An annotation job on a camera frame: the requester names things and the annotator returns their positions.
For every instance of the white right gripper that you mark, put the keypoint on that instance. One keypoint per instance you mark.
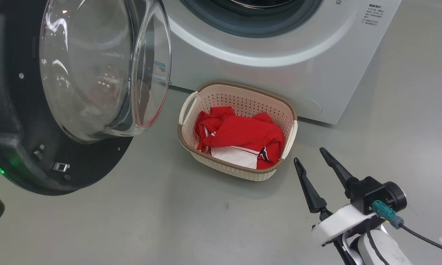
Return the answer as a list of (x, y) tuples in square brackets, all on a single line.
[(342, 222)]

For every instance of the red and white garment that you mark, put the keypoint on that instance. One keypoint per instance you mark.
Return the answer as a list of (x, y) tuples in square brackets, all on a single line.
[(243, 132)]

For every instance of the round glass washing machine door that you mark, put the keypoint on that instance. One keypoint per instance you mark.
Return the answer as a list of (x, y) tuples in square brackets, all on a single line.
[(77, 73)]

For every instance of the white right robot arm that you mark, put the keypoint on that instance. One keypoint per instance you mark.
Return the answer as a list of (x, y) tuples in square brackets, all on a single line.
[(386, 250)]

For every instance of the cream perforated laundry basket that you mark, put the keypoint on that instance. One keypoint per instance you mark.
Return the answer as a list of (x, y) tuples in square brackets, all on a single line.
[(243, 99)]

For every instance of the white washing machine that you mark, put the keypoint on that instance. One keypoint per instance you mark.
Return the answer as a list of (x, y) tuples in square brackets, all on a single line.
[(280, 73)]

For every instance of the printed text sticker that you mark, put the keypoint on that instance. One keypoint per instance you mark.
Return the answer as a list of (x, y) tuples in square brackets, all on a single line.
[(371, 15)]

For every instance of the blue energy label sticker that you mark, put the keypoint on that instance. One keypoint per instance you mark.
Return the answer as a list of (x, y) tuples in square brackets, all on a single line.
[(162, 71)]

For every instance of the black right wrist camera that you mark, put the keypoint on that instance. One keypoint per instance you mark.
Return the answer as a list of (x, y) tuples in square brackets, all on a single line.
[(372, 193)]

